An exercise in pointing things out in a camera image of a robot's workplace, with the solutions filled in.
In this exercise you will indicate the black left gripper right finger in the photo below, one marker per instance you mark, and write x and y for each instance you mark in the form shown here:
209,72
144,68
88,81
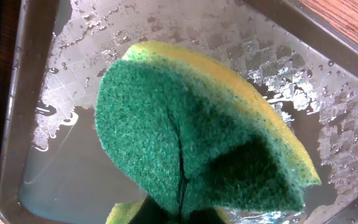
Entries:
207,216

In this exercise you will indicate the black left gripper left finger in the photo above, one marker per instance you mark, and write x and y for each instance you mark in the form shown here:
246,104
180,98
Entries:
150,212

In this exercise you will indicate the green yellow sponge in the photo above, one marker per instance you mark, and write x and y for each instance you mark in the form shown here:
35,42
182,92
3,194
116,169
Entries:
195,135

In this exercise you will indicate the dark grey serving tray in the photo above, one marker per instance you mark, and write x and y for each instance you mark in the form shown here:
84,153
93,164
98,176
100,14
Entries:
53,169

